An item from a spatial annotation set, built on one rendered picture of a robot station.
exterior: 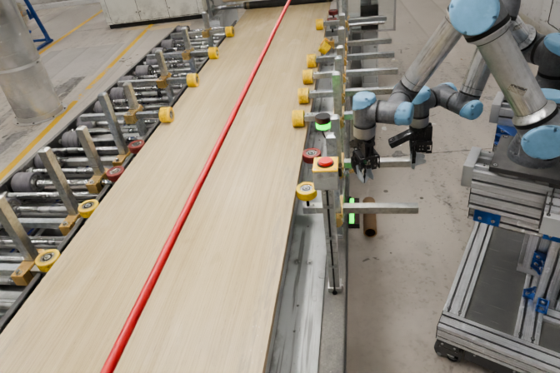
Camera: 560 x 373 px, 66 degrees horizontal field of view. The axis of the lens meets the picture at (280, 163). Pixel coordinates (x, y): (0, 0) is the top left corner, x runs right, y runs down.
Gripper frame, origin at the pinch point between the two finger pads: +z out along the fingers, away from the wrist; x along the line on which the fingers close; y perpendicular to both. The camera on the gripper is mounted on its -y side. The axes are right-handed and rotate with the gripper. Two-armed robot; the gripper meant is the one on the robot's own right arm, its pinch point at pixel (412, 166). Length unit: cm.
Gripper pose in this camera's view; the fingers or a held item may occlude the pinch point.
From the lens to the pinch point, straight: 189.8
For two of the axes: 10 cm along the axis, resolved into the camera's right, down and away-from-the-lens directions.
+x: 1.4, -5.6, 8.1
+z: 1.4, 8.3, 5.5
